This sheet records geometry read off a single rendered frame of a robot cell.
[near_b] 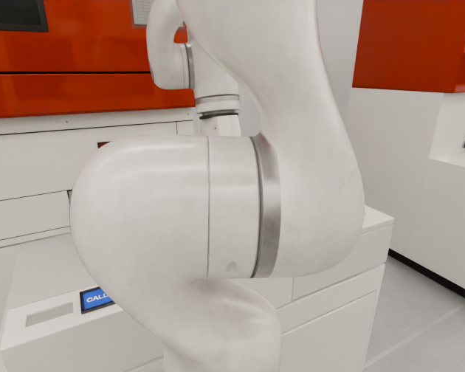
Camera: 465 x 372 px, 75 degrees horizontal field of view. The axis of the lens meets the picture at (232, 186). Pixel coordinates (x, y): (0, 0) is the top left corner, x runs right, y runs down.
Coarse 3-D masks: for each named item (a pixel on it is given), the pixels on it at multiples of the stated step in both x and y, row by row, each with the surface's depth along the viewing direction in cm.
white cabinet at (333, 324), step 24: (384, 264) 89; (336, 288) 81; (360, 288) 87; (288, 312) 74; (312, 312) 79; (336, 312) 84; (360, 312) 91; (288, 336) 77; (312, 336) 83; (336, 336) 88; (360, 336) 95; (288, 360) 81; (312, 360) 86; (336, 360) 93; (360, 360) 101
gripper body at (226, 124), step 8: (208, 120) 56; (216, 120) 54; (224, 120) 53; (232, 120) 54; (208, 128) 56; (216, 128) 54; (224, 128) 53; (232, 128) 54; (240, 128) 55; (240, 136) 55
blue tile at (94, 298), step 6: (84, 294) 55; (90, 294) 55; (96, 294) 55; (102, 294) 55; (84, 300) 54; (90, 300) 54; (96, 300) 54; (102, 300) 54; (108, 300) 54; (84, 306) 53; (90, 306) 52
